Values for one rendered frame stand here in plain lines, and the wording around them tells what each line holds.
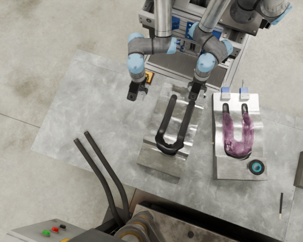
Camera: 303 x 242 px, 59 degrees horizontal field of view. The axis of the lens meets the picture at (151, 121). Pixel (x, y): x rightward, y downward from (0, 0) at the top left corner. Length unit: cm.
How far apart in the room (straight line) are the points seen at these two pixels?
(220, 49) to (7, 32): 239
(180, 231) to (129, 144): 56
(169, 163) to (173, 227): 34
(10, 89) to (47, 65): 41
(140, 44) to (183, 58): 122
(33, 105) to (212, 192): 185
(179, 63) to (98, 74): 90
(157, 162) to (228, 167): 38
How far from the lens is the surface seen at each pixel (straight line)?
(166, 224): 157
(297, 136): 177
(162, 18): 121
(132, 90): 135
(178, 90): 160
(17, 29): 319
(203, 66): 123
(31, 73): 288
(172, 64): 240
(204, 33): 132
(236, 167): 150
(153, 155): 150
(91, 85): 173
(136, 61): 118
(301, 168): 168
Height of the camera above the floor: 235
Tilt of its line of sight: 75 degrees down
